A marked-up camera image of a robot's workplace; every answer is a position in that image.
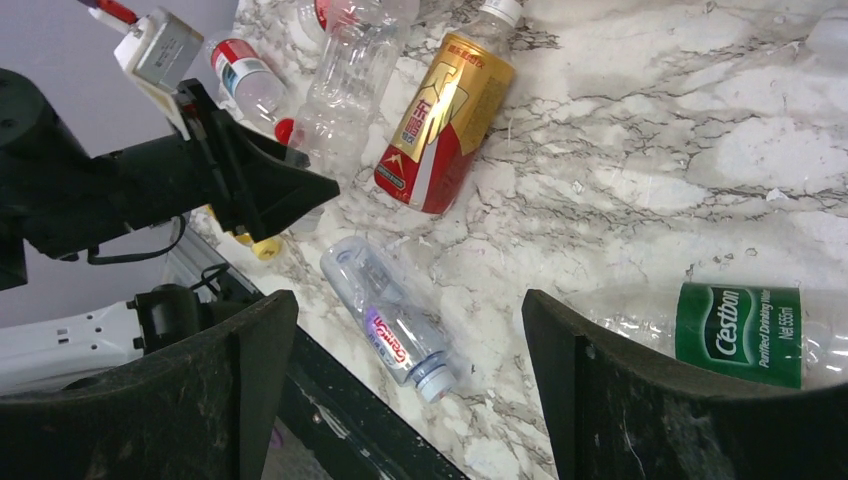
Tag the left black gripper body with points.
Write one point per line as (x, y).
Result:
(152, 182)

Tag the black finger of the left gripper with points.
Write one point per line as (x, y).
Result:
(266, 192)

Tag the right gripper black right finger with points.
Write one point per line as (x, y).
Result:
(615, 409)

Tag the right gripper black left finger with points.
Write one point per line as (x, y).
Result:
(202, 408)

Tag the small blue tinted water bottle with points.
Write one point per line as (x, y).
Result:
(400, 330)

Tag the gold red drink bottle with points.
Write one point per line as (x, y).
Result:
(443, 128)

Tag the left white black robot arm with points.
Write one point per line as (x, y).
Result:
(66, 204)

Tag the yellow drink bottle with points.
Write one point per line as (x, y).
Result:
(263, 250)

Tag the clear bottle red cap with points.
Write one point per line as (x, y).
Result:
(262, 97)

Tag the clear bottle red blue label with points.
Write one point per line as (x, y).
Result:
(317, 17)

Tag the clear bottle green cestbon label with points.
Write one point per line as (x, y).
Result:
(782, 336)

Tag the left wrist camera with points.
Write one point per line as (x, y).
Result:
(155, 53)

